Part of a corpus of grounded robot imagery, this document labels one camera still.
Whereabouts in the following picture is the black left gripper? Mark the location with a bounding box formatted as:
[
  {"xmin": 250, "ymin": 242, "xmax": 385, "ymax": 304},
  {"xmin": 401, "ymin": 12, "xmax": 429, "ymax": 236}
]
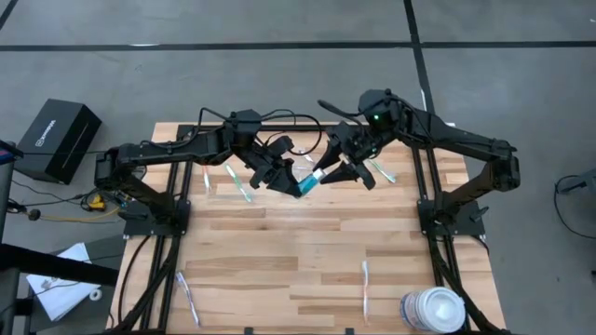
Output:
[{"xmin": 241, "ymin": 139, "xmax": 304, "ymax": 199}]

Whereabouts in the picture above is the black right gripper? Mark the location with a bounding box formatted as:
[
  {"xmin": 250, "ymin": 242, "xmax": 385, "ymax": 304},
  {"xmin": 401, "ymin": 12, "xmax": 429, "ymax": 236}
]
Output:
[{"xmin": 312, "ymin": 121, "xmax": 378, "ymax": 191}]

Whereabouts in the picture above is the green white toothbrush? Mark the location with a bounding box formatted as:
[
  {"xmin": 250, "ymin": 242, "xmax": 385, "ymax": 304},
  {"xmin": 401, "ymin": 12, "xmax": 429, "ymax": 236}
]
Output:
[
  {"xmin": 224, "ymin": 163, "xmax": 253, "ymax": 203},
  {"xmin": 367, "ymin": 158, "xmax": 398, "ymax": 184}
]

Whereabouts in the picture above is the blue mouthwash bottle white cap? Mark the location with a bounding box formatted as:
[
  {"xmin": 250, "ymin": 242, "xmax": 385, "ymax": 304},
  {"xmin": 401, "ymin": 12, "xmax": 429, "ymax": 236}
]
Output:
[{"xmin": 297, "ymin": 167, "xmax": 327, "ymax": 195}]

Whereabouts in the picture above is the wrapped white toothbrush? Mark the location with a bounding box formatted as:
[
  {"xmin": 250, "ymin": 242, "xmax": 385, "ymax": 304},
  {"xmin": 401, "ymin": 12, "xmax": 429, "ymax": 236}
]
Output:
[
  {"xmin": 360, "ymin": 260, "xmax": 371, "ymax": 326},
  {"xmin": 174, "ymin": 271, "xmax": 202, "ymax": 328}
]

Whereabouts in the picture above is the white cylindrical canister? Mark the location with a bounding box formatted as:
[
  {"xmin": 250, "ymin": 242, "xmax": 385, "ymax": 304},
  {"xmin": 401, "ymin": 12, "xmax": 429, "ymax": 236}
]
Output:
[{"xmin": 399, "ymin": 287, "xmax": 467, "ymax": 334}]

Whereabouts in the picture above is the black cardboard box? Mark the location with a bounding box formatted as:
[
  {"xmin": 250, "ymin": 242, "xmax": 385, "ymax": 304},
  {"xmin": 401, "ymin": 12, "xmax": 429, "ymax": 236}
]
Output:
[{"xmin": 13, "ymin": 98, "xmax": 102, "ymax": 185}]

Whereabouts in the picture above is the black stand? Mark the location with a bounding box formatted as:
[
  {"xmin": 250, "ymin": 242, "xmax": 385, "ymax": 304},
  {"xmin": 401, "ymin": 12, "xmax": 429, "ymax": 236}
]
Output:
[{"xmin": 0, "ymin": 244, "xmax": 120, "ymax": 335}]

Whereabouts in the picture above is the white paper sheet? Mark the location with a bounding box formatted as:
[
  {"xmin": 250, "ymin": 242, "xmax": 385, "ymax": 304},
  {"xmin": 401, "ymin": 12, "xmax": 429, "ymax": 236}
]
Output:
[{"xmin": 26, "ymin": 242, "xmax": 102, "ymax": 322}]

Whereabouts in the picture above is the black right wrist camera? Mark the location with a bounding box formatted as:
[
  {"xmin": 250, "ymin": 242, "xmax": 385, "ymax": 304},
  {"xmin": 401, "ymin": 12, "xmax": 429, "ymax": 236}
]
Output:
[{"xmin": 330, "ymin": 121, "xmax": 359, "ymax": 145}]

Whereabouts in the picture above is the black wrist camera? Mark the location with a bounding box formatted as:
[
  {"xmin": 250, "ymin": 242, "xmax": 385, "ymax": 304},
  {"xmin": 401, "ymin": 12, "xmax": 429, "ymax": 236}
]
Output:
[
  {"xmin": 269, "ymin": 135, "xmax": 295, "ymax": 157},
  {"xmin": 330, "ymin": 121, "xmax": 359, "ymax": 145}
]

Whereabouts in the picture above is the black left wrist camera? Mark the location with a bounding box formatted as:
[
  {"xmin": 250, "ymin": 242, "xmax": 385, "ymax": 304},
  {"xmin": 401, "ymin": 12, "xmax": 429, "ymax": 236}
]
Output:
[{"xmin": 269, "ymin": 135, "xmax": 295, "ymax": 157}]

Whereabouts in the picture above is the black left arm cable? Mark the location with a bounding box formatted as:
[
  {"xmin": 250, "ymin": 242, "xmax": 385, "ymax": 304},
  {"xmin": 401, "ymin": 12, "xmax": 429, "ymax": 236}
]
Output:
[{"xmin": 198, "ymin": 106, "xmax": 323, "ymax": 157}]

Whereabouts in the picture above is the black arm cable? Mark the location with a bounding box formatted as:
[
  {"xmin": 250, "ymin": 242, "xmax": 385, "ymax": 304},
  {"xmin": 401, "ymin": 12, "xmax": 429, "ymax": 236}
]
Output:
[
  {"xmin": 318, "ymin": 99, "xmax": 369, "ymax": 127},
  {"xmin": 198, "ymin": 106, "xmax": 323, "ymax": 157}
]

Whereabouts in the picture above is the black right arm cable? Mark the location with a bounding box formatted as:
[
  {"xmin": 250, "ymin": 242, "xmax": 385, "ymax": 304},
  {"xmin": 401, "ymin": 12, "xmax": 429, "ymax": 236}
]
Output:
[{"xmin": 318, "ymin": 99, "xmax": 369, "ymax": 127}]

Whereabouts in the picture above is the black aluminium table frame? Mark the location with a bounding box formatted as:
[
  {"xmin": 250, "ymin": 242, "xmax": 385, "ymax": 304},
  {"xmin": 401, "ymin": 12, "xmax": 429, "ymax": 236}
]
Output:
[{"xmin": 104, "ymin": 123, "xmax": 513, "ymax": 335}]

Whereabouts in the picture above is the yellow floor cable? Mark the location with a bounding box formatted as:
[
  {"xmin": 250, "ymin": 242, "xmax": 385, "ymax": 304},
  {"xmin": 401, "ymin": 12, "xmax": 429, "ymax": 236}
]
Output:
[{"xmin": 39, "ymin": 207, "xmax": 122, "ymax": 223}]

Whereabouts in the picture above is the black floor cable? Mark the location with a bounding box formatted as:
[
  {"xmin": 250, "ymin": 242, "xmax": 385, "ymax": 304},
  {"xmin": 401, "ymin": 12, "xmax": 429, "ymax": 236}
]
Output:
[{"xmin": 552, "ymin": 174, "xmax": 596, "ymax": 241}]

